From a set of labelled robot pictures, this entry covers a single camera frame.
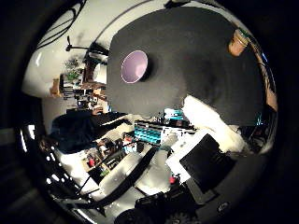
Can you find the orange juice bottle green cap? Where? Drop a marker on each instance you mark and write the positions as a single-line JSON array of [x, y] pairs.
[[238, 43]]

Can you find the purple cup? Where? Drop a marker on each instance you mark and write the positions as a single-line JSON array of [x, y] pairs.
[[134, 67]]

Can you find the teal storage box stack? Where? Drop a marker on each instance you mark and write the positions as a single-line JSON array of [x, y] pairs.
[[148, 133]]

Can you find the person in dark clothes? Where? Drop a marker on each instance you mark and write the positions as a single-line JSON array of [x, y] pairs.
[[78, 130]]

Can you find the wooden shelf unit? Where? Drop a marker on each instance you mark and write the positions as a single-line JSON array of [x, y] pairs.
[[90, 84]]

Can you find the green potted plant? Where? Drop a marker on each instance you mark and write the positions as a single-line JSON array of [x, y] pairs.
[[72, 70]]

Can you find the black tripod stand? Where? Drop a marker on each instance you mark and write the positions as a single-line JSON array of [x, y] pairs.
[[73, 47]]

